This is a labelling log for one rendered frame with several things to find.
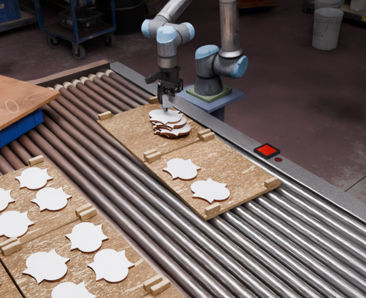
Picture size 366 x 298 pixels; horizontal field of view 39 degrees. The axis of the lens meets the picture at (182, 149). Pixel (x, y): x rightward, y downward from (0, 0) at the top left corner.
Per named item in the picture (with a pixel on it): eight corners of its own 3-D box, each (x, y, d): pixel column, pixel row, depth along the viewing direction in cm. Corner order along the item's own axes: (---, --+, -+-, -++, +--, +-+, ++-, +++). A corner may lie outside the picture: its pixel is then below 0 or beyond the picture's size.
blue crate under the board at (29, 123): (-2, 106, 250) (-7, 87, 244) (46, 121, 236) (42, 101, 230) (-56, 135, 227) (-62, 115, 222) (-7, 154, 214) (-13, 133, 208)
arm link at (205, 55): (204, 65, 269) (203, 40, 261) (226, 70, 262) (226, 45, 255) (191, 74, 261) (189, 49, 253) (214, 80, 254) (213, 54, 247)
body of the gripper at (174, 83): (174, 99, 209) (173, 71, 203) (156, 94, 213) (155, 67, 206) (183, 91, 215) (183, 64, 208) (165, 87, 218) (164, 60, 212)
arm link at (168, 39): (181, 26, 200) (168, 33, 195) (181, 53, 206) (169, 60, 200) (165, 23, 204) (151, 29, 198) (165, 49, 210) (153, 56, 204)
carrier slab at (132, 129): (161, 101, 250) (161, 99, 249) (213, 137, 222) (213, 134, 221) (96, 123, 234) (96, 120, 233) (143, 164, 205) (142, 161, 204)
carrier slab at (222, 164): (214, 139, 221) (214, 135, 220) (281, 185, 192) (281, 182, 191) (143, 165, 204) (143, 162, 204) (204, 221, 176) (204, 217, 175)
